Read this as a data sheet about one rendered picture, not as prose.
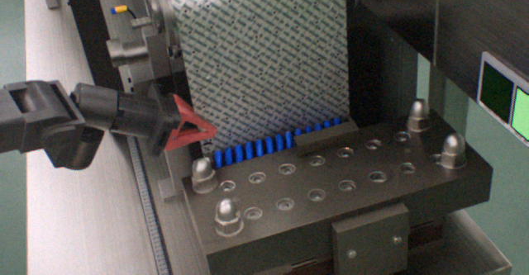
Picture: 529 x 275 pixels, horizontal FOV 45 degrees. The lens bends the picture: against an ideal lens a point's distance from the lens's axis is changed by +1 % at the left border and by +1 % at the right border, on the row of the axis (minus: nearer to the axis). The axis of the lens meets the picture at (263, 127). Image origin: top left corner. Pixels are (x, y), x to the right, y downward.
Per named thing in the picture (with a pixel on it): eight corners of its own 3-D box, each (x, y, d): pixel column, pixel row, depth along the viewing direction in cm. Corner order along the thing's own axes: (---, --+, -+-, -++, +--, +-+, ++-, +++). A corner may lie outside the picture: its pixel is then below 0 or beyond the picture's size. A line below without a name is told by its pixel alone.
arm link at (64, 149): (47, 132, 76) (16, 82, 80) (24, 193, 83) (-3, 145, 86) (131, 119, 84) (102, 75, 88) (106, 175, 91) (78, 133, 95)
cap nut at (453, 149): (434, 157, 89) (436, 130, 86) (457, 149, 90) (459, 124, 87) (448, 172, 86) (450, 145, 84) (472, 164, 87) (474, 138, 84)
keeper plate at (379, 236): (334, 280, 88) (331, 222, 82) (400, 258, 90) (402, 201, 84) (341, 293, 86) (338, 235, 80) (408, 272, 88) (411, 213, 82)
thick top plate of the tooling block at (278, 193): (188, 209, 95) (180, 177, 91) (431, 139, 102) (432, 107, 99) (212, 287, 82) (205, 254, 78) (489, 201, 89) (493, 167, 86)
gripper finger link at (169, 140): (211, 159, 93) (150, 149, 89) (200, 134, 99) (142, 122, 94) (228, 120, 90) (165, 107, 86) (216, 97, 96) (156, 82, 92)
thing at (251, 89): (204, 161, 96) (182, 53, 86) (348, 121, 101) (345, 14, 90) (205, 163, 96) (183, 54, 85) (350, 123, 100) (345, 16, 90)
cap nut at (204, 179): (189, 180, 90) (184, 155, 88) (214, 173, 91) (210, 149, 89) (195, 196, 88) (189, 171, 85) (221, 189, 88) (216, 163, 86)
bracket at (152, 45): (156, 187, 111) (113, 28, 93) (193, 177, 112) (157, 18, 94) (161, 205, 107) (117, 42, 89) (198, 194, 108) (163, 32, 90)
